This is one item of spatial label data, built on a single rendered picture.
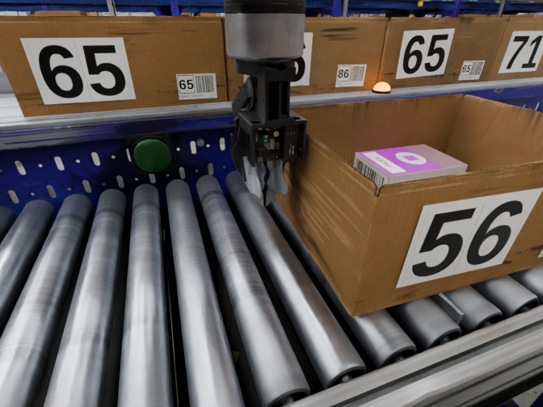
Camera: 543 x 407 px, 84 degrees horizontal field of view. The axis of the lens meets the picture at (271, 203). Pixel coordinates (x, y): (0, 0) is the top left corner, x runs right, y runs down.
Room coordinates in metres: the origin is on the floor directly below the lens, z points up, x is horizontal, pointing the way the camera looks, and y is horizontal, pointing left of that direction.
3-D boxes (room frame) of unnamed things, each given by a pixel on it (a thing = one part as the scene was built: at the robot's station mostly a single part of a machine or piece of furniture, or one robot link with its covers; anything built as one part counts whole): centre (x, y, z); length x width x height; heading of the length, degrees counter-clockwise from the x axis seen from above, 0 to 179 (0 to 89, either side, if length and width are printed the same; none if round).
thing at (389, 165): (0.52, -0.25, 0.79); 0.16 x 0.11 x 0.07; 107
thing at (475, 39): (1.03, -0.41, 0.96); 0.39 x 0.29 x 0.17; 110
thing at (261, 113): (0.39, 0.00, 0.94); 0.09 x 0.08 x 0.12; 20
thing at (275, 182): (0.40, -0.01, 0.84); 0.06 x 0.03 x 0.09; 20
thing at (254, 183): (0.39, 0.02, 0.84); 0.06 x 0.03 x 0.09; 20
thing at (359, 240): (0.42, -0.24, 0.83); 0.39 x 0.29 x 0.17; 107
